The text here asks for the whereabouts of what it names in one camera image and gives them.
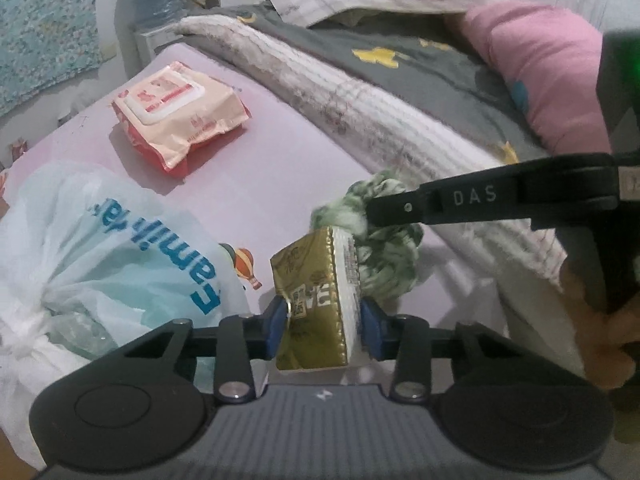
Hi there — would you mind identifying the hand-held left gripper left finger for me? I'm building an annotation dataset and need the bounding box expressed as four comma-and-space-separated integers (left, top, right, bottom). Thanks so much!
122, 295, 292, 405

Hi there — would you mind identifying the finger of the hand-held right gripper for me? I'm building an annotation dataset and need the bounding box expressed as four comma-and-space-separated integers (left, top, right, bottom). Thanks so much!
365, 152, 620, 229

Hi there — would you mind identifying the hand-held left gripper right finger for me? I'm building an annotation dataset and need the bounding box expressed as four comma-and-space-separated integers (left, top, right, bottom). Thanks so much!
359, 299, 507, 404

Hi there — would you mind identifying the gold tissue pack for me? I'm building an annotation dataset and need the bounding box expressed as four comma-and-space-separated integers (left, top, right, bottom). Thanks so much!
269, 226, 367, 374

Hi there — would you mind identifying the green knitted scrunchie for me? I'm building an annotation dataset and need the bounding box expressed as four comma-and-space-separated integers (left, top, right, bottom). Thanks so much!
310, 169, 424, 307

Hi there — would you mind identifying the person's right hand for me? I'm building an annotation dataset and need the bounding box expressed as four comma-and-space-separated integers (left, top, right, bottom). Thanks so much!
559, 259, 640, 392

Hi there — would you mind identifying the pink pillow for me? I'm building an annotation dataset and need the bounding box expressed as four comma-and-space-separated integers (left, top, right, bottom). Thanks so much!
459, 1, 614, 154

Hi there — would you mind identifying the grey star-print blanket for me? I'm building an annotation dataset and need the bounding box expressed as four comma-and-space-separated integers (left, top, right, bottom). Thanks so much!
172, 4, 572, 292

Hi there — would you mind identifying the white plastic bag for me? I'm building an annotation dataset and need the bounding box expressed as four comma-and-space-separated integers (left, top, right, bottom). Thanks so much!
0, 161, 252, 472

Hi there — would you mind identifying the pink wet wipes pack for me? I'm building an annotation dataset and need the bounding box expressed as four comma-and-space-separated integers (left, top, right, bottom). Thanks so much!
109, 60, 252, 177

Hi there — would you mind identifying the white water dispenser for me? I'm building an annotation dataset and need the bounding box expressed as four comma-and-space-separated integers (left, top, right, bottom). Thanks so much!
131, 22, 182, 74

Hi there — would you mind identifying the floral wall cloth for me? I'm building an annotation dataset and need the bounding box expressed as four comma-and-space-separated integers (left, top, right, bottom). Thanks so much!
0, 0, 114, 117

